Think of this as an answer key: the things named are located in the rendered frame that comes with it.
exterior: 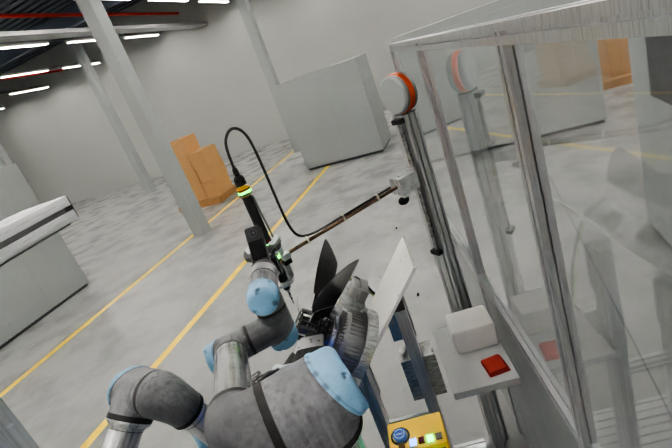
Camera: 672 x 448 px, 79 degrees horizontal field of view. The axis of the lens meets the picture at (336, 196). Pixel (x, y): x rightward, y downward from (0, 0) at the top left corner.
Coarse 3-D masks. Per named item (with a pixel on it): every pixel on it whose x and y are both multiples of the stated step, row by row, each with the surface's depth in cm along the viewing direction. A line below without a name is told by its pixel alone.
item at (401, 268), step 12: (396, 228) 176; (396, 252) 164; (408, 252) 150; (396, 264) 158; (408, 264) 145; (384, 276) 168; (396, 276) 153; (408, 276) 141; (384, 288) 162; (396, 288) 149; (372, 300) 173; (384, 300) 157; (396, 300) 144; (384, 312) 152; (384, 324) 147
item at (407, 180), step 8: (408, 168) 167; (400, 176) 164; (408, 176) 162; (416, 176) 165; (392, 184) 165; (400, 184) 161; (408, 184) 163; (416, 184) 165; (400, 192) 164; (408, 192) 163
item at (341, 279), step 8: (352, 264) 143; (344, 272) 141; (352, 272) 147; (336, 280) 140; (344, 280) 146; (328, 288) 139; (336, 288) 146; (344, 288) 151; (320, 296) 138; (328, 296) 146; (336, 296) 150; (320, 304) 146; (328, 304) 151; (312, 312) 148
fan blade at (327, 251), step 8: (328, 248) 174; (320, 256) 167; (328, 256) 175; (320, 264) 167; (328, 264) 175; (336, 264) 183; (320, 272) 167; (328, 272) 174; (320, 280) 167; (328, 280) 173; (320, 288) 167
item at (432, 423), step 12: (408, 420) 120; (420, 420) 118; (432, 420) 117; (408, 432) 116; (420, 432) 115; (432, 432) 114; (444, 432) 112; (396, 444) 114; (408, 444) 113; (420, 444) 111; (432, 444) 110; (444, 444) 110
